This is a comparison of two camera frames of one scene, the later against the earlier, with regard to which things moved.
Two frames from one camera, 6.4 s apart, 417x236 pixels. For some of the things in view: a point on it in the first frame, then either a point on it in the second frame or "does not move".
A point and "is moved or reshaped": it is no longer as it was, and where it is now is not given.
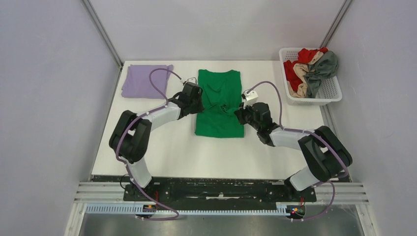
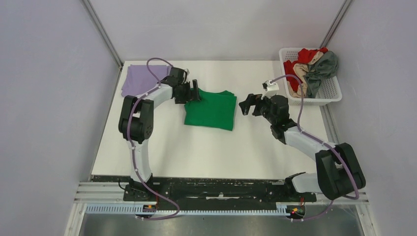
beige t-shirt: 302,69 does not move
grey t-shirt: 326,67 does not move
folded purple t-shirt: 137,84 does not move
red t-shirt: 305,56 does not move
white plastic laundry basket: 328,90 does not move
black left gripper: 200,108 to 182,100
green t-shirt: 222,95 is moved or reshaped
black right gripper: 240,113 to 252,100
